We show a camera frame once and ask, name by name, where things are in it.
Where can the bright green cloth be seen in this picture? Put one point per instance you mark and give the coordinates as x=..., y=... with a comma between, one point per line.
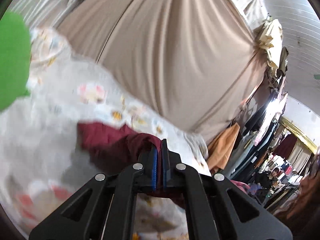
x=15, y=58

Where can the beige fabric curtain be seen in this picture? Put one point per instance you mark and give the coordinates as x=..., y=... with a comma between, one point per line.
x=194, y=62

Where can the orange hanging garment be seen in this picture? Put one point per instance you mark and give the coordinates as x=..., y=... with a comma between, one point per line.
x=219, y=150

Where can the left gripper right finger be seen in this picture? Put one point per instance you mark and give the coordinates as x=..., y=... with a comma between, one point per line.
x=215, y=207

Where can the white patterned bed sheet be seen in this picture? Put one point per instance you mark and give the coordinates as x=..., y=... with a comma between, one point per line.
x=42, y=163

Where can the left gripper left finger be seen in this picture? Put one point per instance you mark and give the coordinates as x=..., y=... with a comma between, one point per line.
x=104, y=208

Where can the dark hanging clothes rack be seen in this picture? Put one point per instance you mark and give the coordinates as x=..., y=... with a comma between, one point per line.
x=256, y=133

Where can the maroon quilted jacket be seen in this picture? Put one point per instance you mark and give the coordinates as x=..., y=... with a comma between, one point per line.
x=114, y=149

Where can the person in black clothes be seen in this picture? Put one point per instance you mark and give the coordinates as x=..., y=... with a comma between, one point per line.
x=265, y=181

